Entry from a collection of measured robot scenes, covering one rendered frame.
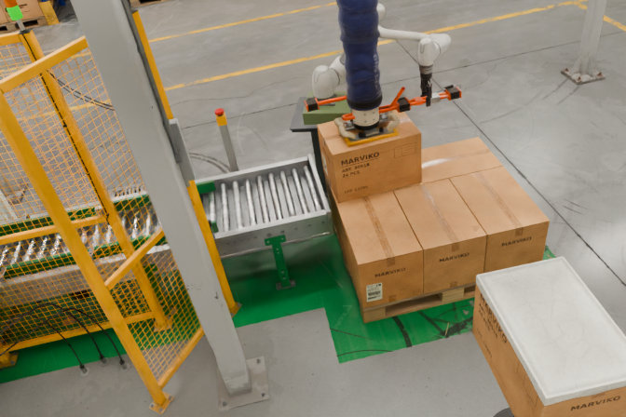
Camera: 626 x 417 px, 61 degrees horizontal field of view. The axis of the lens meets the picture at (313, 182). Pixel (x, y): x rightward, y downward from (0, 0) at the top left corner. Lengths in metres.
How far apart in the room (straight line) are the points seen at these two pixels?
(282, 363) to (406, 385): 0.76
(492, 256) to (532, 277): 1.03
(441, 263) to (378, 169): 0.72
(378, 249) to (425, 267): 0.32
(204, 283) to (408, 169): 1.64
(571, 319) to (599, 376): 0.25
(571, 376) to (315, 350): 1.73
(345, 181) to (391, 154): 0.35
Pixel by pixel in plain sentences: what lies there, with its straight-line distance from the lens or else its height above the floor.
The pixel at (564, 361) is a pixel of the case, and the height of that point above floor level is 1.02.
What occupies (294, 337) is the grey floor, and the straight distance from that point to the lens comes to 3.58.
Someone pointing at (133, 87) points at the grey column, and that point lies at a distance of 2.07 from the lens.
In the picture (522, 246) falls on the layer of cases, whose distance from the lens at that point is 3.57.
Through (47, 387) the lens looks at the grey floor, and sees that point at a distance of 3.99.
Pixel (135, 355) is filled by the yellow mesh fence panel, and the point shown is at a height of 0.51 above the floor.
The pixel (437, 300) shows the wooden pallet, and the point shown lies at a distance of 3.67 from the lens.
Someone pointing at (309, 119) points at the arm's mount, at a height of 0.79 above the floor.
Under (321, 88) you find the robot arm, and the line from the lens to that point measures 4.05.
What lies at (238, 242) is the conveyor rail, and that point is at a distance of 3.51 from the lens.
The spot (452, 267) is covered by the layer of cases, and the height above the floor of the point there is 0.33.
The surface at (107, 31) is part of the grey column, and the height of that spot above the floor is 2.25.
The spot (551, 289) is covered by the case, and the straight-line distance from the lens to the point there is 2.48.
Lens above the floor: 2.84
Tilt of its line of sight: 37 degrees down
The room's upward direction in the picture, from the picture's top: 9 degrees counter-clockwise
